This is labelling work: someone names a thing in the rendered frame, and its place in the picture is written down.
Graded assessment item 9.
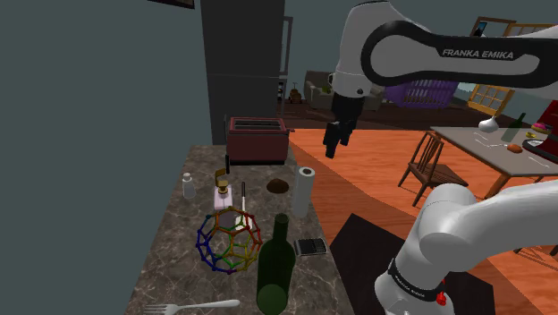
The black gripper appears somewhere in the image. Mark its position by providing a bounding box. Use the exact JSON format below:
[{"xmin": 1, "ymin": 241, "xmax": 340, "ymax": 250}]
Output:
[{"xmin": 323, "ymin": 91, "xmax": 367, "ymax": 159}]

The white paper towel roll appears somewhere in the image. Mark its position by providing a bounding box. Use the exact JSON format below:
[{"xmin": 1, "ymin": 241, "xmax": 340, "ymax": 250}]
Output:
[{"xmin": 290, "ymin": 166, "xmax": 317, "ymax": 219}]

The brown round bread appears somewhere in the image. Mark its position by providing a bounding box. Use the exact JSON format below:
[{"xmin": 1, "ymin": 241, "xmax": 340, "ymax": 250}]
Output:
[{"xmin": 266, "ymin": 178, "xmax": 291, "ymax": 195}]

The red toaster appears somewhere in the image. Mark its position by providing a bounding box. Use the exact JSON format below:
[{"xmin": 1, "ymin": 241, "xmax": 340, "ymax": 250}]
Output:
[{"xmin": 224, "ymin": 115, "xmax": 292, "ymax": 166}]

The purple basket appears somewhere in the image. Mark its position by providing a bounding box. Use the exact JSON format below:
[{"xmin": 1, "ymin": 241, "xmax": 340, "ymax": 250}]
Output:
[{"xmin": 384, "ymin": 79, "xmax": 461, "ymax": 110}]

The brown wooden chair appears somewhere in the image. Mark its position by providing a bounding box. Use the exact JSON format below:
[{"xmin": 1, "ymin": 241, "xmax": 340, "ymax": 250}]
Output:
[{"xmin": 396, "ymin": 130, "xmax": 470, "ymax": 208}]

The black calculator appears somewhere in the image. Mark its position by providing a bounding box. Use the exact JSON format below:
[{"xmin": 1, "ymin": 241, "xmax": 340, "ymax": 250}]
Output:
[{"xmin": 292, "ymin": 236, "xmax": 328, "ymax": 258}]

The dark grey refrigerator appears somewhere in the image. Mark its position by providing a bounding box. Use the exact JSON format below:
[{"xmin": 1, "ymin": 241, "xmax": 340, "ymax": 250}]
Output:
[{"xmin": 199, "ymin": 0, "xmax": 287, "ymax": 146}]

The dark robot stand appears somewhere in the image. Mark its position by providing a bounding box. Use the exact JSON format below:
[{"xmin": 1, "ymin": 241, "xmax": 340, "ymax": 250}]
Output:
[{"xmin": 329, "ymin": 213, "xmax": 496, "ymax": 315}]

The pink soap dispenser gold pump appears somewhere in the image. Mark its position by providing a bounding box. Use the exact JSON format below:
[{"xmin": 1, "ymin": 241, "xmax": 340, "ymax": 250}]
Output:
[{"xmin": 213, "ymin": 167, "xmax": 234, "ymax": 211}]

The grey dining table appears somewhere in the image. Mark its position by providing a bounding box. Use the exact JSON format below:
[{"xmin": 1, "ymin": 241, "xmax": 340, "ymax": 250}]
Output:
[{"xmin": 429, "ymin": 112, "xmax": 558, "ymax": 200}]

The green wine bottle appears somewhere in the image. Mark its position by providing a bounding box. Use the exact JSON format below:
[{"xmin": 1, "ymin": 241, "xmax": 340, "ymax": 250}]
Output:
[{"xmin": 255, "ymin": 212, "xmax": 297, "ymax": 315}]

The yellow framed window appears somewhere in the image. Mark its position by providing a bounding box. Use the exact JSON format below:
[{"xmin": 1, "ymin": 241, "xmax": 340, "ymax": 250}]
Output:
[{"xmin": 466, "ymin": 82, "xmax": 516, "ymax": 117}]

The clear salt shaker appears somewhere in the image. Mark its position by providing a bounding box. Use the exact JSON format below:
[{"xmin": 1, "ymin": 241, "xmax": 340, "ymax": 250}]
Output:
[{"xmin": 182, "ymin": 172, "xmax": 198, "ymax": 200}]

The silver fork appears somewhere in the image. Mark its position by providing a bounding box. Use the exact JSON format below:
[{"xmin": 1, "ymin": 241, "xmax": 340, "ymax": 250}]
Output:
[{"xmin": 143, "ymin": 298, "xmax": 241, "ymax": 315}]

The white spatula black handle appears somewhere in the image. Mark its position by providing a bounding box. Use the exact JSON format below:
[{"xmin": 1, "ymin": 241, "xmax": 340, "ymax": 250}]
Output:
[{"xmin": 235, "ymin": 181, "xmax": 254, "ymax": 231}]

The multicoloured wire polyhedron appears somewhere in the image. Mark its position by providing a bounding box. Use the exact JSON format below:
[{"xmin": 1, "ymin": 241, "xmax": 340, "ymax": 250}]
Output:
[{"xmin": 195, "ymin": 206, "xmax": 264, "ymax": 276}]

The wooden framed wall picture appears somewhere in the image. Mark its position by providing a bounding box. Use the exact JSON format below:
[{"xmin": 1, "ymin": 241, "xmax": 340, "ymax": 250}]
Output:
[{"xmin": 469, "ymin": 15, "xmax": 518, "ymax": 38}]

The dark wall picture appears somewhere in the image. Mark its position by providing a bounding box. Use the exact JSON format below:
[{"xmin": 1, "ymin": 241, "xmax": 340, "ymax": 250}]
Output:
[{"xmin": 148, "ymin": 0, "xmax": 197, "ymax": 10}]

